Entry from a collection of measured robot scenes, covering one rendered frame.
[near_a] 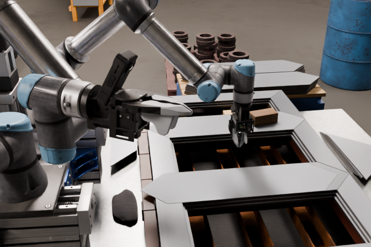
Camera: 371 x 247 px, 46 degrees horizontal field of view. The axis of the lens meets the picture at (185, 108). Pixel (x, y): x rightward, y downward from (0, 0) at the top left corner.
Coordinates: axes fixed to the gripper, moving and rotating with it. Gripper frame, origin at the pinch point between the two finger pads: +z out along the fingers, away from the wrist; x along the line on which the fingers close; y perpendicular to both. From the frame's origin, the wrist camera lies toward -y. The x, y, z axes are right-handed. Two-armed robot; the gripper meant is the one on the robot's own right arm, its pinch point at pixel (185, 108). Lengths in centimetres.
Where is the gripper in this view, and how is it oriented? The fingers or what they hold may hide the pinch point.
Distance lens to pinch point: 78.9
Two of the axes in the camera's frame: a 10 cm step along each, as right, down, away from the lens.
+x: -3.6, 2.9, -8.9
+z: 9.3, 1.6, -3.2
